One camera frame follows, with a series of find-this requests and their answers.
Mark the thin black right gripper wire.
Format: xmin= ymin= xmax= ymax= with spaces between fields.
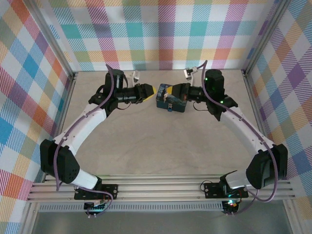
xmin=193 ymin=100 xmax=211 ymax=112

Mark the grey slotted cable duct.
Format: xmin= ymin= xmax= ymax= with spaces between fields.
xmin=38 ymin=203 xmax=225 ymax=214

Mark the left controller board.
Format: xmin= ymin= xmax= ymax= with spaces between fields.
xmin=83 ymin=201 xmax=108 ymax=212

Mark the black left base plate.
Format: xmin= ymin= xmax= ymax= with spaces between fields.
xmin=74 ymin=184 xmax=119 ymax=201

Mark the blue painted tin box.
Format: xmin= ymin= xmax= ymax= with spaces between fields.
xmin=155 ymin=83 xmax=189 ymax=115

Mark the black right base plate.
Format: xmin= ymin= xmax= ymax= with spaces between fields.
xmin=203 ymin=181 xmax=250 ymax=199

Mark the aluminium side rail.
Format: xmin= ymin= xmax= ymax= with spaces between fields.
xmin=52 ymin=72 xmax=79 ymax=147
xmin=242 ymin=70 xmax=281 ymax=180

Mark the aluminium frame post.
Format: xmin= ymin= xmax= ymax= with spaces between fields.
xmin=242 ymin=0 xmax=292 ymax=74
xmin=23 ymin=0 xmax=77 ymax=82

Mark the right controller board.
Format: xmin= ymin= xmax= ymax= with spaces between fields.
xmin=222 ymin=199 xmax=238 ymax=213

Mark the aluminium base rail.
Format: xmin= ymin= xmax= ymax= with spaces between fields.
xmin=26 ymin=174 xmax=296 ymax=203

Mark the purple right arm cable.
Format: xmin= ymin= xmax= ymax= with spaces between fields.
xmin=201 ymin=60 xmax=278 ymax=216

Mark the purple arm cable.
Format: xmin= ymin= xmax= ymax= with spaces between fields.
xmin=201 ymin=60 xmax=278 ymax=216
xmin=53 ymin=63 xmax=115 ymax=218

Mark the thin black gripper wire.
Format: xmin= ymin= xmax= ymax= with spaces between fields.
xmin=118 ymin=101 xmax=134 ymax=111
xmin=193 ymin=100 xmax=211 ymax=112

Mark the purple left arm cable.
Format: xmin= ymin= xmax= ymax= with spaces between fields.
xmin=53 ymin=63 xmax=115 ymax=218

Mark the controller board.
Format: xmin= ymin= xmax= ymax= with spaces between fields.
xmin=83 ymin=201 xmax=108 ymax=212
xmin=222 ymin=199 xmax=238 ymax=213

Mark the grey metal base tray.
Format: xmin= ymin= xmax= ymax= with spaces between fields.
xmin=31 ymin=211 xmax=293 ymax=234

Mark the thin black left gripper wire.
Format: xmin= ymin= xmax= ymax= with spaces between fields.
xmin=118 ymin=101 xmax=134 ymax=111

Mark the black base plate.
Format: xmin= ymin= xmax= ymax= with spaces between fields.
xmin=74 ymin=184 xmax=119 ymax=201
xmin=203 ymin=181 xmax=250 ymax=199

